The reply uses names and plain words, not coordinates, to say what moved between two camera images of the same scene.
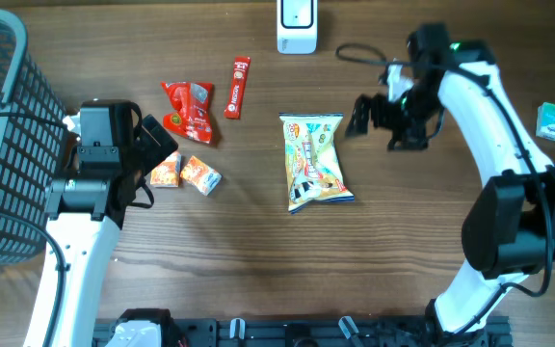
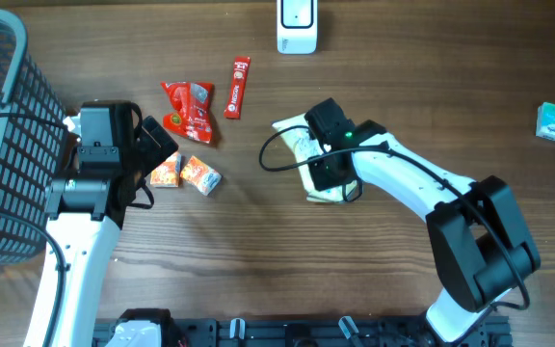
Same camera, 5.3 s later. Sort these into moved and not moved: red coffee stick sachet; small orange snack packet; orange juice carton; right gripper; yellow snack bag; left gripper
Moved: right gripper; yellow snack bag
Not moved: small orange snack packet; red coffee stick sachet; left gripper; orange juice carton
